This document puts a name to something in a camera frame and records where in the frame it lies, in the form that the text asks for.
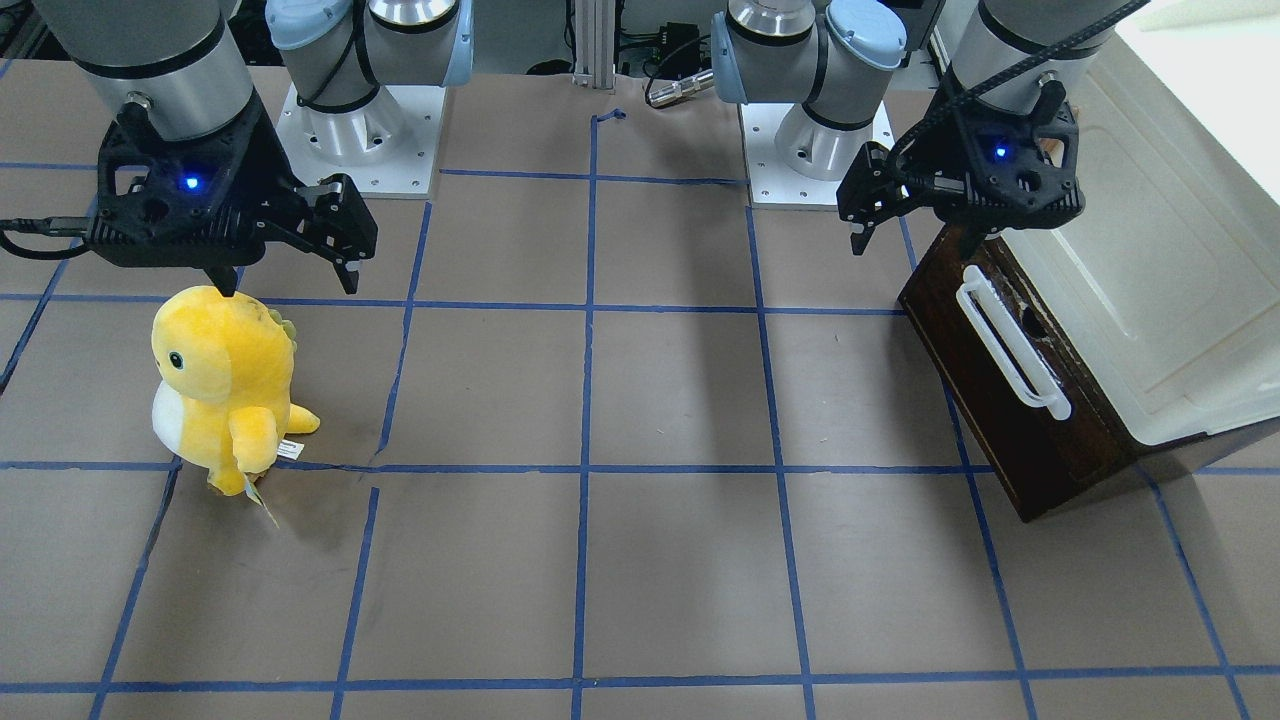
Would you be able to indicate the yellow plush dinosaur toy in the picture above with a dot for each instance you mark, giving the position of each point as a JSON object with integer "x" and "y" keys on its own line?
{"x": 224, "y": 400}

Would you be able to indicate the aluminium profile post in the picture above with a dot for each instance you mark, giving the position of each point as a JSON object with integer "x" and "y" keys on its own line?
{"x": 594, "y": 44}

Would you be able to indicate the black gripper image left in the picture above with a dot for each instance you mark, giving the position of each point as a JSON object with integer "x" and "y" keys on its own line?
{"x": 262, "y": 150}

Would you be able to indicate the silver cable connector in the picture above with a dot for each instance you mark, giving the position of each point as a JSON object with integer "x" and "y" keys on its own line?
{"x": 680, "y": 90}

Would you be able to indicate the dark wooden drawer white handle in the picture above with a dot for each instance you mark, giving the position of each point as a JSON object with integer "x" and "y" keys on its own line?
{"x": 1045, "y": 465}

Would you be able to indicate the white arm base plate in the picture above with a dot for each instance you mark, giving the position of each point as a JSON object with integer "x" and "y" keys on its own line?
{"x": 388, "y": 147}
{"x": 770, "y": 160}

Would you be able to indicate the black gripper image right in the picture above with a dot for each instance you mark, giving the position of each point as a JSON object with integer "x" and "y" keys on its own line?
{"x": 925, "y": 168}

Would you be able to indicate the black cable image left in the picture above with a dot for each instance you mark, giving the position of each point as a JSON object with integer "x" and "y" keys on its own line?
{"x": 52, "y": 227}

